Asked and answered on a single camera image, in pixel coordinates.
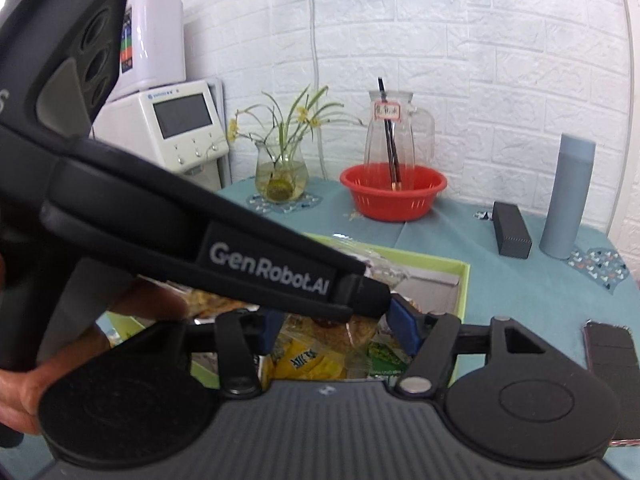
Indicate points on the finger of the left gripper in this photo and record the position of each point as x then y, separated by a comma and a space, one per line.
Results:
355, 295

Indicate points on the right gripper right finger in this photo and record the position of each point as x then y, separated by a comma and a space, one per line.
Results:
502, 389

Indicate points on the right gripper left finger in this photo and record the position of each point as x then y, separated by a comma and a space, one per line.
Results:
155, 394

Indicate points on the brown label clear snack pack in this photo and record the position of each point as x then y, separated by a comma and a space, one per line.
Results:
327, 336

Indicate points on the yellow chips bag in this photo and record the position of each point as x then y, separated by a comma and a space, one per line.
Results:
290, 359

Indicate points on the green peas snack packet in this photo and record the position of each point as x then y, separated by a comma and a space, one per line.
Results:
385, 357

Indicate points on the person's left hand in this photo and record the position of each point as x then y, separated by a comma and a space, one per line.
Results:
21, 392

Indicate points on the green cardboard box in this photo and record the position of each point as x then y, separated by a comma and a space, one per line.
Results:
428, 283

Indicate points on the teal heart-print tablecloth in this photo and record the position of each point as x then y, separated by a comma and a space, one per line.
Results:
360, 431

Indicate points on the red plastic basket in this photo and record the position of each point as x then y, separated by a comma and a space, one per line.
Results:
382, 203

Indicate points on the smartphone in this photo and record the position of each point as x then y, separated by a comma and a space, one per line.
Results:
611, 356

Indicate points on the black stirring stick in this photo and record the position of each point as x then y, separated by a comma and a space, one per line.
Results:
395, 180

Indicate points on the white water dispenser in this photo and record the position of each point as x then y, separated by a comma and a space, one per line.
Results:
175, 127

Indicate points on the black rectangular case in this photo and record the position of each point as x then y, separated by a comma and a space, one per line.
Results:
512, 236

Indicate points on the glass vase with flowers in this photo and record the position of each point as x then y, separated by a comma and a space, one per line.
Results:
278, 134

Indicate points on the glass pitcher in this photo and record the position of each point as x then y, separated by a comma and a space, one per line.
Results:
413, 128

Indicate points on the white water purifier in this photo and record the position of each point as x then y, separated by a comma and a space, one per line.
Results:
151, 50

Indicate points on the grey cylinder bottle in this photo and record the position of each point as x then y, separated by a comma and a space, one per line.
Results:
568, 198

